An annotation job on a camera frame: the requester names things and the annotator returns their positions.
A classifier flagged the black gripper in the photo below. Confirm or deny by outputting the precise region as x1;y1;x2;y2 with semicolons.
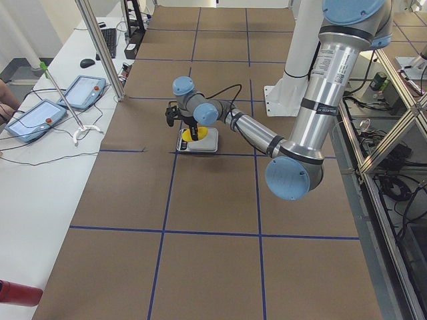
182;115;199;142

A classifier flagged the yellow mango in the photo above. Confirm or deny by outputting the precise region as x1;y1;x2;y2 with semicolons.
181;127;209;142

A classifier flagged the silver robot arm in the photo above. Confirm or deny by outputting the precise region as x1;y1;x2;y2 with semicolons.
165;1;393;201

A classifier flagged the silver digital kitchen scale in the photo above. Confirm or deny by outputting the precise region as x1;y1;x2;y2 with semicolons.
176;127;219;153

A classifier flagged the small black box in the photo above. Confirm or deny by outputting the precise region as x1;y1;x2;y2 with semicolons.
124;43;138;60

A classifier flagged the far blue teach pendant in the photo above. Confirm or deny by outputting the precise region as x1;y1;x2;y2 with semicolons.
63;75;106;110

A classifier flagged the blue teach pendant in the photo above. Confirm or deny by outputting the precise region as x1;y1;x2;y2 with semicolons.
5;99;67;143
63;75;106;110

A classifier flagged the black keyboard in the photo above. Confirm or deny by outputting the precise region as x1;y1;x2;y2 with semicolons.
101;28;117;59

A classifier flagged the black computer mouse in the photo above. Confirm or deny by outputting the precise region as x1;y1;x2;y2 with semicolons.
79;59;95;69

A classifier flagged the near blue teach pendant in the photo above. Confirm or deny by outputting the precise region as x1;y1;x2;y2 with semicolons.
5;99;67;143

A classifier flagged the seated person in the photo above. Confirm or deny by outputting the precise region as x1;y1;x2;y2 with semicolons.
0;79;20;125

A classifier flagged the red cylinder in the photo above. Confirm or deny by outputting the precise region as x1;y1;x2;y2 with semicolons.
0;280;43;307

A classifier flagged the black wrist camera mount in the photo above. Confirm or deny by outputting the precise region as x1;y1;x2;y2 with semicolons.
165;101;182;127

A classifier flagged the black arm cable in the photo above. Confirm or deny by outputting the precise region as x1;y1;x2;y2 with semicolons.
206;83;243;116

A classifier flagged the white pedestal column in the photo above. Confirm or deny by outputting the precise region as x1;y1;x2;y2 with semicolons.
264;0;324;117

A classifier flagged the green handled grabber stick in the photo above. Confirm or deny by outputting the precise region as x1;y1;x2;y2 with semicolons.
39;62;103;146

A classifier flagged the aluminium frame post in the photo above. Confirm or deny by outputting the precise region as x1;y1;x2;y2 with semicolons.
75;0;125;101

